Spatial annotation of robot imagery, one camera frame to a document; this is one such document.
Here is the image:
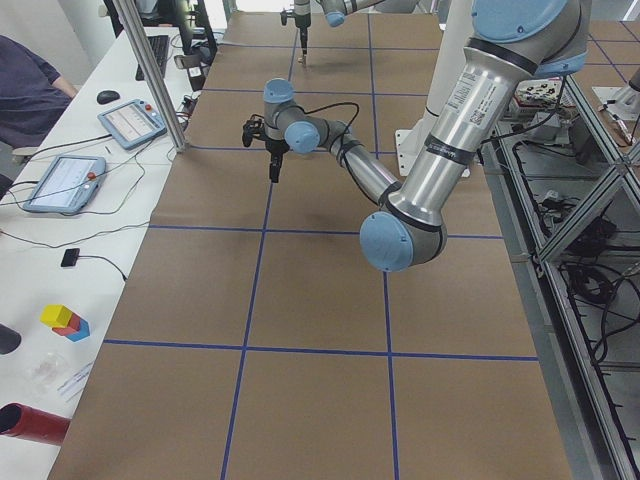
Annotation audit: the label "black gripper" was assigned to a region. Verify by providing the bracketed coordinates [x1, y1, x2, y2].
[293, 0, 311, 64]
[265, 138, 289, 183]

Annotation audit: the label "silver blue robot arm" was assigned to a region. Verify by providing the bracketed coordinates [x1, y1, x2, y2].
[263, 1, 591, 272]
[280, 0, 419, 66]

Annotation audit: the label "black keyboard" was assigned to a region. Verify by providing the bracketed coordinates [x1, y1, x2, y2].
[147, 35, 170, 78]

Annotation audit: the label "far blue teach pendant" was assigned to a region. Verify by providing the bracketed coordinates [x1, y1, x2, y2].
[97, 99, 167, 150]

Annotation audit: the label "blue teach pendant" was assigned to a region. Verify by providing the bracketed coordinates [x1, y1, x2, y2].
[97, 99, 167, 150]
[22, 155, 107, 214]

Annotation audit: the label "black computer mouse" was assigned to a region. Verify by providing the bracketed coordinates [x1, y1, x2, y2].
[96, 90, 120, 105]

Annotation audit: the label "near blue teach pendant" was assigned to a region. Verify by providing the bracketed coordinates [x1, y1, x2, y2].
[22, 155, 107, 214]

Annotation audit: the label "small black box device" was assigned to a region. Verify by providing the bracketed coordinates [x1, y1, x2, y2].
[60, 248, 80, 268]

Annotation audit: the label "person in dark shirt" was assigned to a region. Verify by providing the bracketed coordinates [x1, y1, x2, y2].
[1, 36, 78, 149]

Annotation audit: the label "yellow red blue blocks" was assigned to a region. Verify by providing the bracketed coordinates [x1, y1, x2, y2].
[40, 304, 90, 342]

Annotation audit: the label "black cylinder object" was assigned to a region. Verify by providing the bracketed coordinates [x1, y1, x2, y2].
[0, 324, 22, 355]

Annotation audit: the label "red cylinder tube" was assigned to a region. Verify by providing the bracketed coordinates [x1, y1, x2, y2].
[1, 403, 71, 446]

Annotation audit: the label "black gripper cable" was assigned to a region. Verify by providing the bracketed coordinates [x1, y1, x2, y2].
[289, 101, 362, 146]

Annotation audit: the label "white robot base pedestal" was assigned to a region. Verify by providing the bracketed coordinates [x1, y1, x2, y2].
[395, 0, 473, 177]

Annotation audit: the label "aluminium frame post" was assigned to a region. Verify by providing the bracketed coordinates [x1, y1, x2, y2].
[112, 0, 188, 153]

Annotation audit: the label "aluminium frame side rack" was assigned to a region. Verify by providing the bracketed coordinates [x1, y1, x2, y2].
[481, 65, 639, 479]

